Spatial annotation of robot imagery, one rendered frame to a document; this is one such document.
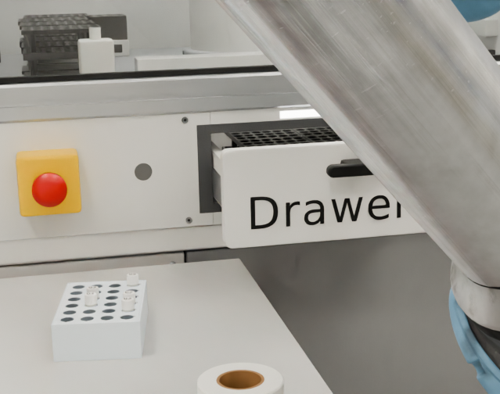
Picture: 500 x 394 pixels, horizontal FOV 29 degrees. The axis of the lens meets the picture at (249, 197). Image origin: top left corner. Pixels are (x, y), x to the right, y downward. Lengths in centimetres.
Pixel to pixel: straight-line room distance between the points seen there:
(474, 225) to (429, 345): 89
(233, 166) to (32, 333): 27
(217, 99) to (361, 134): 74
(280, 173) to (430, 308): 40
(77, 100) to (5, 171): 12
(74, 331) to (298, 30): 56
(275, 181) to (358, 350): 38
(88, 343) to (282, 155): 30
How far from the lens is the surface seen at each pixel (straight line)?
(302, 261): 130
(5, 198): 122
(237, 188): 107
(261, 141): 126
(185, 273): 119
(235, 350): 96
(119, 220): 123
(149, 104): 120
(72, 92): 120
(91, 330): 95
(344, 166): 106
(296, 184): 108
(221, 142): 142
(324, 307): 133
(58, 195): 115
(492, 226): 52
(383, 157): 49
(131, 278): 104
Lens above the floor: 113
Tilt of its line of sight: 14 degrees down
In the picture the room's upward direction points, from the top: 1 degrees counter-clockwise
